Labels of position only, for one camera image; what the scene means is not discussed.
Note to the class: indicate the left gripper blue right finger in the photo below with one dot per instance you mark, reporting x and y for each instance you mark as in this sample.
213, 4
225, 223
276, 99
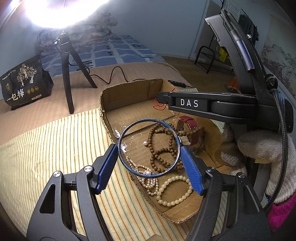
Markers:
195, 169

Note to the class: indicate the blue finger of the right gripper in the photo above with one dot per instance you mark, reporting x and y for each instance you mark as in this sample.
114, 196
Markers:
165, 98

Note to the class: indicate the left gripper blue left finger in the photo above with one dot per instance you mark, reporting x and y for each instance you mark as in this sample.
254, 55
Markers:
103, 168

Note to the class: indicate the dark blue bangle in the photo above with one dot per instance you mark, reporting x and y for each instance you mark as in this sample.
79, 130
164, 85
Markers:
177, 139

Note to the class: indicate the red strap wristwatch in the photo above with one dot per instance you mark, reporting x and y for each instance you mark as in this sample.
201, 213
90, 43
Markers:
192, 126

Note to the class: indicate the red string jade pendant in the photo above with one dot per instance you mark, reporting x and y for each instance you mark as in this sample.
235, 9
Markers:
158, 106

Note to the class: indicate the right gloved hand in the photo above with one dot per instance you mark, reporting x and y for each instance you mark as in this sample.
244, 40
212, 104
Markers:
264, 147

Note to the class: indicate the open cardboard box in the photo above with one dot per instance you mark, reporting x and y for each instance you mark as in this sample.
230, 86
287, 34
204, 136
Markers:
125, 103

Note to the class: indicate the striped yellow cloth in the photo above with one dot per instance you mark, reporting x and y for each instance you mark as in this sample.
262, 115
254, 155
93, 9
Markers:
67, 145

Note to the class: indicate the black clothes rack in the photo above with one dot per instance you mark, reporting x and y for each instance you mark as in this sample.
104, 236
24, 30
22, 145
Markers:
208, 59

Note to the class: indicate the yellow black box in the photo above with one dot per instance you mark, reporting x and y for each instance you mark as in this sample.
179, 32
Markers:
223, 55

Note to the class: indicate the blue patterned quilt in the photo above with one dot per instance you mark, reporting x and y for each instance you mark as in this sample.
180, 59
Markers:
115, 50

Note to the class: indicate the dark hanging clothes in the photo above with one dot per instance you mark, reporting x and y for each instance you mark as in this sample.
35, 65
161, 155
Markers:
249, 28

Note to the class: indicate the black printed shopping bag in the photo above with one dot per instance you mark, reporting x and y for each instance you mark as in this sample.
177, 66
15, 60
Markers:
26, 83

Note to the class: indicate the black tripod stand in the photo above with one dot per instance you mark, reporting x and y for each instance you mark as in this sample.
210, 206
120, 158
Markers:
67, 49

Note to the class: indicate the white ring light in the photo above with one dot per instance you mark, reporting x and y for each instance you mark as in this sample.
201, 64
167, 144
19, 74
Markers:
59, 14

